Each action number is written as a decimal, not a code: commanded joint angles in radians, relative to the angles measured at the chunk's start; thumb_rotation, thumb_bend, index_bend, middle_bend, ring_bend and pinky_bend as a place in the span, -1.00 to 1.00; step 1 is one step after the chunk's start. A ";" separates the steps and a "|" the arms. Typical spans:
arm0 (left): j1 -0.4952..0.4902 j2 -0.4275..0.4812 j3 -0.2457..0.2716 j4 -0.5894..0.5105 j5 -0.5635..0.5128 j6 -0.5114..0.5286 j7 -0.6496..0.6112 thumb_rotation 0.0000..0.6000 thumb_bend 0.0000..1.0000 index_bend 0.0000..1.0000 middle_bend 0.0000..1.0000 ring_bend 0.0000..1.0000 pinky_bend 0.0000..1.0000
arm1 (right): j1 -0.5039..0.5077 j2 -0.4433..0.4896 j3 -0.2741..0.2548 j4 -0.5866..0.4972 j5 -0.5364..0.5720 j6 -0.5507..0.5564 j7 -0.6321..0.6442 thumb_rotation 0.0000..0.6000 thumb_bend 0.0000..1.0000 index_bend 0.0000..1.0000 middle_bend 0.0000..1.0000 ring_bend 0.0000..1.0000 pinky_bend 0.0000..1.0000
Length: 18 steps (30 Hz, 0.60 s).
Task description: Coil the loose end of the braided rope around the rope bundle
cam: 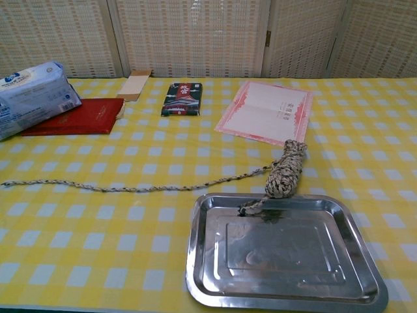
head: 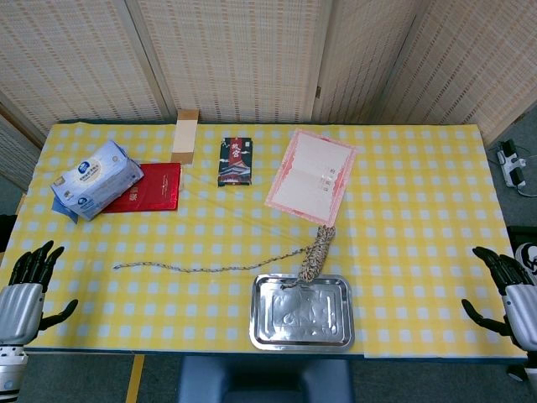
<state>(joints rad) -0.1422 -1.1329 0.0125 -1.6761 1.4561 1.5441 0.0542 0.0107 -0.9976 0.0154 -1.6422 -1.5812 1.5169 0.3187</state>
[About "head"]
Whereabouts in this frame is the red certificate booklet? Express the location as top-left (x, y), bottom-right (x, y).
top-left (102, 162), bottom-right (182, 214)

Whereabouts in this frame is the small wooden block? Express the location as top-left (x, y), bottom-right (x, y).
top-left (170, 108), bottom-right (200, 165)

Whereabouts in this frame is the dark box with red print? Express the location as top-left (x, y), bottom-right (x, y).
top-left (216, 136), bottom-right (254, 188)

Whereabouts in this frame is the black white sneaker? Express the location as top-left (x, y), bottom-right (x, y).
top-left (514, 242), bottom-right (537, 276)

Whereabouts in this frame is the white power strip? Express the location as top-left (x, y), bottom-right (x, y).
top-left (497, 140), bottom-right (529, 189)

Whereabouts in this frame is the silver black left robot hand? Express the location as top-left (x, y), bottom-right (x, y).
top-left (0, 240), bottom-right (79, 347)

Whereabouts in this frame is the woven bamboo screen panel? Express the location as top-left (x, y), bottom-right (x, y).
top-left (377, 0), bottom-right (537, 146)
top-left (312, 0), bottom-right (420, 125)
top-left (125, 0), bottom-right (332, 123)
top-left (0, 102), bottom-right (45, 192)
top-left (0, 0), bottom-right (173, 139)

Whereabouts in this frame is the braided multicolour rope bundle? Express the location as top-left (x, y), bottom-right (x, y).
top-left (112, 225), bottom-right (336, 290)

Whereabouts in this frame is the pink bordered paper certificate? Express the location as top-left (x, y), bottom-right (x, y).
top-left (263, 128), bottom-right (358, 228)

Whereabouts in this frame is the yellow floor tape strip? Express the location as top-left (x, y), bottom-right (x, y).
top-left (124, 354), bottom-right (146, 403)

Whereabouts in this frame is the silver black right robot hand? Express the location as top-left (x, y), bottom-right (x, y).
top-left (461, 246), bottom-right (537, 350)

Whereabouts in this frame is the silver metal tray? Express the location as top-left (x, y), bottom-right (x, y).
top-left (249, 274), bottom-right (357, 352)

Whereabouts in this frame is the blue white tissue pack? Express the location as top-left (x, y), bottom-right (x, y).
top-left (50, 139), bottom-right (145, 222)

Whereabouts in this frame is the yellow white checkered tablecloth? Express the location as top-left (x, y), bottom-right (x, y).
top-left (0, 122), bottom-right (530, 360)

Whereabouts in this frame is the blue robot base seat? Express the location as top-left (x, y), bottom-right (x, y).
top-left (178, 356), bottom-right (356, 403)

